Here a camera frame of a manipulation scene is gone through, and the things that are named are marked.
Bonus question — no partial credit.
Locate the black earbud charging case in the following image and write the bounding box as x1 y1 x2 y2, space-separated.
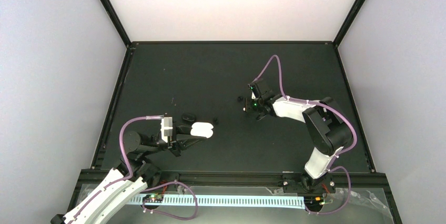
181 113 197 124

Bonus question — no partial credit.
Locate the white earbud charging case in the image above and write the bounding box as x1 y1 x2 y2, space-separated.
190 122 214 138

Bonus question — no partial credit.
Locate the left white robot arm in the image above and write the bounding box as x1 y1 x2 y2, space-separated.
50 117 214 223

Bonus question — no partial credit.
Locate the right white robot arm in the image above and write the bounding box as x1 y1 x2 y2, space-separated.
244 79 357 192

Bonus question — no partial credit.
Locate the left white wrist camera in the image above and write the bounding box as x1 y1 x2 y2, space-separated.
160 117 174 143

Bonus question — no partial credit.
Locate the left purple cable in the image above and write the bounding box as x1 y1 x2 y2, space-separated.
68 114 199 224

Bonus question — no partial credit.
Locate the purple cable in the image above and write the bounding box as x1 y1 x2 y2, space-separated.
249 54 359 216
68 114 199 224

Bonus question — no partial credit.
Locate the white slotted cable duct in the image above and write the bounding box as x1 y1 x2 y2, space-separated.
127 194 305 209

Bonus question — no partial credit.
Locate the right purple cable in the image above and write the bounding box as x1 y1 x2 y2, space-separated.
249 54 359 216

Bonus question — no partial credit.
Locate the black front mounting rail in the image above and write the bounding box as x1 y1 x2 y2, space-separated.
73 169 391 196

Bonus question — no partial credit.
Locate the right black frame post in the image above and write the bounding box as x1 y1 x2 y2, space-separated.
333 0 366 47

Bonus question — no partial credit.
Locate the black frame post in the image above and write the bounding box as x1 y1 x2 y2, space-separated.
100 0 131 47
333 0 366 47

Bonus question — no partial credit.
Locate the left black frame post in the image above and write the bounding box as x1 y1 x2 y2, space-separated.
100 0 131 47

